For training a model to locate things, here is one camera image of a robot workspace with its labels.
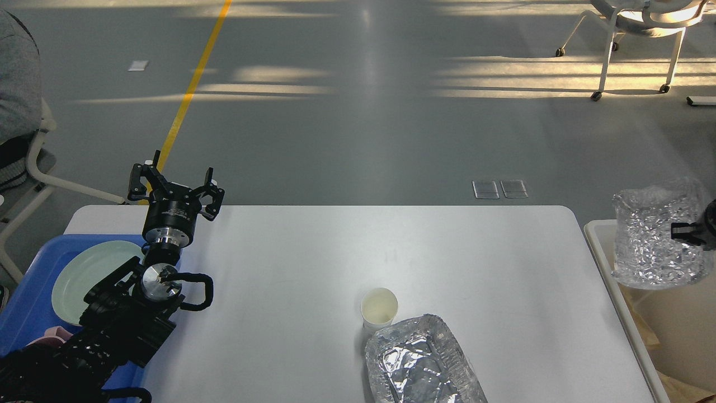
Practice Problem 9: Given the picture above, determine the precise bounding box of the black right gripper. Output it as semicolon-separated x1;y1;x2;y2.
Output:
670;199;716;250

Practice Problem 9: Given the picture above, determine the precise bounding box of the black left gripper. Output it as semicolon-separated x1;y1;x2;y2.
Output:
127;150;225;248

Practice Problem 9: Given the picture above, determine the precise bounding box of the foil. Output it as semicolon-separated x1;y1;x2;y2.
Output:
611;177;714;290

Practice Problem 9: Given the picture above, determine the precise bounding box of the brown paper bag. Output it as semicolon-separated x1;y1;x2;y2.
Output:
615;285;714;402

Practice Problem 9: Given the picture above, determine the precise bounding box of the light green plate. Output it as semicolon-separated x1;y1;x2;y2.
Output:
51;240;142;326

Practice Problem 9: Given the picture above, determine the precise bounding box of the pink mug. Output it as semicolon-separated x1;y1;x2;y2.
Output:
26;326;73;349

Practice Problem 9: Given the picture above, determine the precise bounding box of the white paper cup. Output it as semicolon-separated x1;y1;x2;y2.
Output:
360;288;399;331

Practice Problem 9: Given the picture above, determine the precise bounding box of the foil container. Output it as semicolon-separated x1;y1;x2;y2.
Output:
365;314;487;402

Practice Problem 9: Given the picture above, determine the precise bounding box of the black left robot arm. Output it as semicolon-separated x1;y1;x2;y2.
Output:
2;151;225;402

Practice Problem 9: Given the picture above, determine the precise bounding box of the white plastic bin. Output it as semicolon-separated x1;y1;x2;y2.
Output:
584;219;715;391

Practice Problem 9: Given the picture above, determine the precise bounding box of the white floor marker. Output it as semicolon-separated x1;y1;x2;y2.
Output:
128;60;150;72

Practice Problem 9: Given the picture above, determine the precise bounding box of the white chair left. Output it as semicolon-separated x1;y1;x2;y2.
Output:
1;100;127;285

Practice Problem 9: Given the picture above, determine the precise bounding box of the person in grey sweater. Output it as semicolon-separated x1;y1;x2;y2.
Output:
1;10;43;191

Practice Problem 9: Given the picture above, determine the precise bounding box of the blue plastic tray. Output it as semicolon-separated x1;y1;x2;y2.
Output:
0;234;168;403

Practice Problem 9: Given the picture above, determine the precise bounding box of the clear floor plate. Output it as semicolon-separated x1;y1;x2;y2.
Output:
500;180;529;199
472;180;501;200

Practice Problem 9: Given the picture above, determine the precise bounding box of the white office chair right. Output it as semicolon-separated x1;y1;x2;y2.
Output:
555;1;708;102

